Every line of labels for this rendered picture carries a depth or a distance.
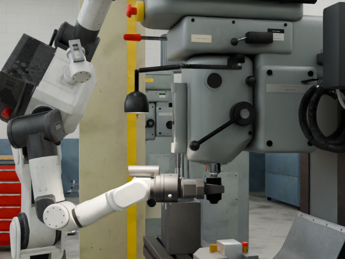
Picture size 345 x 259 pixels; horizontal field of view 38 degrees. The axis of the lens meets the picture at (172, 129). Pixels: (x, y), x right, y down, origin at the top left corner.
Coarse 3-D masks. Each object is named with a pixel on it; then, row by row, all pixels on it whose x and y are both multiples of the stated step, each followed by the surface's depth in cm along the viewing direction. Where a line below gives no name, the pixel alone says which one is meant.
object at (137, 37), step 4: (124, 36) 157; (128, 36) 157; (132, 36) 157; (136, 36) 157; (140, 36) 158; (144, 36) 159; (148, 36) 159; (152, 36) 159; (156, 36) 160; (160, 36) 160; (128, 40) 158; (132, 40) 158; (136, 40) 158; (140, 40) 158; (156, 40) 160; (160, 40) 160; (164, 40) 160
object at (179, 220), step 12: (168, 204) 179; (180, 204) 180; (192, 204) 181; (168, 216) 179; (180, 216) 180; (192, 216) 181; (168, 228) 179; (180, 228) 180; (192, 228) 181; (168, 240) 180; (180, 240) 180; (192, 240) 181; (168, 252) 180; (180, 252) 180; (192, 252) 181
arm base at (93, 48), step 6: (66, 24) 183; (60, 30) 181; (60, 36) 181; (54, 42) 181; (96, 42) 184; (66, 48) 182; (90, 48) 184; (96, 48) 185; (90, 54) 183; (90, 60) 184
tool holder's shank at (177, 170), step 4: (176, 156) 195; (180, 156) 195; (176, 160) 195; (180, 160) 195; (176, 164) 195; (180, 164) 195; (176, 168) 195; (180, 168) 195; (176, 172) 195; (180, 172) 195; (180, 176) 195
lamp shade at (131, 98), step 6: (126, 96) 144; (132, 96) 142; (138, 96) 142; (144, 96) 143; (126, 102) 143; (132, 102) 142; (138, 102) 142; (144, 102) 142; (126, 108) 143; (132, 108) 142; (138, 108) 142; (144, 108) 142
